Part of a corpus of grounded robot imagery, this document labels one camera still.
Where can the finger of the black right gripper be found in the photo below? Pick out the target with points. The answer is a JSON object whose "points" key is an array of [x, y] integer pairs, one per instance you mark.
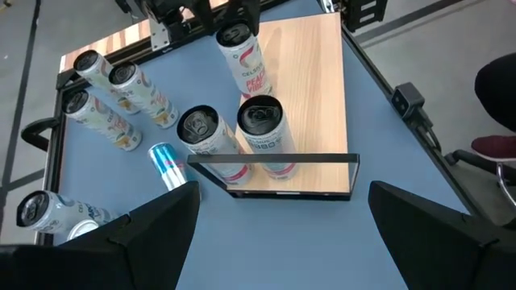
{"points": [[252, 16], [205, 16]]}

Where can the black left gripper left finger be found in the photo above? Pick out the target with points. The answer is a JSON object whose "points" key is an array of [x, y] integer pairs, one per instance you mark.
{"points": [[153, 241]]}

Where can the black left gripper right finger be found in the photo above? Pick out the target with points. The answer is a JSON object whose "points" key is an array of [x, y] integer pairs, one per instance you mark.
{"points": [[435, 249]]}

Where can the Celsius Peach Vibe can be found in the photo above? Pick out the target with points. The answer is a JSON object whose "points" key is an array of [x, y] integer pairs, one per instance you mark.
{"points": [[260, 114], [201, 125], [248, 68]]}

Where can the Celsius Tropical Vibe can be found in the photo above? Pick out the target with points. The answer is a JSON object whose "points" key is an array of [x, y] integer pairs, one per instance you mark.
{"points": [[149, 96], [94, 70], [105, 121]]}

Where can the Celsius Arctic Vibe can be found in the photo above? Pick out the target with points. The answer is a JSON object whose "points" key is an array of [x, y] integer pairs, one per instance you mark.
{"points": [[52, 211]]}

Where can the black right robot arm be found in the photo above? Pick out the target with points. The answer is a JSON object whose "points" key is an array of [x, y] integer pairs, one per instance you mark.
{"points": [[165, 10]]}

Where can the blue silver Red Bull can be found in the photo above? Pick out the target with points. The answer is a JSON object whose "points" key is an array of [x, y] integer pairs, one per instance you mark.
{"points": [[82, 229], [165, 161]]}

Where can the black chair base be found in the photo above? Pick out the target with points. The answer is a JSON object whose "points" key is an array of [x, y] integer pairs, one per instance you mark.
{"points": [[471, 159]]}

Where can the light wooden plank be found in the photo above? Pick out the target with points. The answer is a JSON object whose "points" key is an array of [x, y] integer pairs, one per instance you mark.
{"points": [[105, 44]]}

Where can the black box with white labels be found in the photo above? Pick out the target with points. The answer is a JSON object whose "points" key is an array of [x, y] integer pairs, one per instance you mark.
{"points": [[363, 16]]}

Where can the black table frame rail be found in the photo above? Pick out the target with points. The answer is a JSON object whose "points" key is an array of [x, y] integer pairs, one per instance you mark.
{"points": [[189, 34]]}

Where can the white metal bracket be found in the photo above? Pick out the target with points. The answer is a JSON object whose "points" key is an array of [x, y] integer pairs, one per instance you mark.
{"points": [[327, 5]]}

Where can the wooden shelf with black frame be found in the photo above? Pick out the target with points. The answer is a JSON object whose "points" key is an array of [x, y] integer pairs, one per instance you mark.
{"points": [[314, 100]]}

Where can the black table-edge camera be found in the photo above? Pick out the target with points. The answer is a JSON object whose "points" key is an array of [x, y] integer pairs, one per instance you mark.
{"points": [[407, 100]]}

